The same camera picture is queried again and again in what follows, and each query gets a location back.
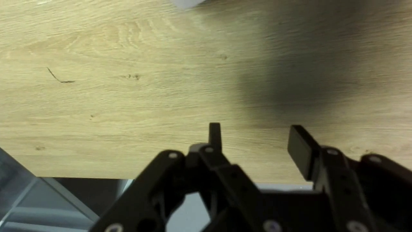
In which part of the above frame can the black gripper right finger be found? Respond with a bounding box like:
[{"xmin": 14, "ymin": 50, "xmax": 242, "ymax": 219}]
[{"xmin": 287, "ymin": 124, "xmax": 412, "ymax": 232}]

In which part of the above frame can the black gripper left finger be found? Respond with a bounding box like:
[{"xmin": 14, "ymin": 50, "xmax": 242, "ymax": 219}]
[{"xmin": 89, "ymin": 121, "xmax": 263, "ymax": 232}]

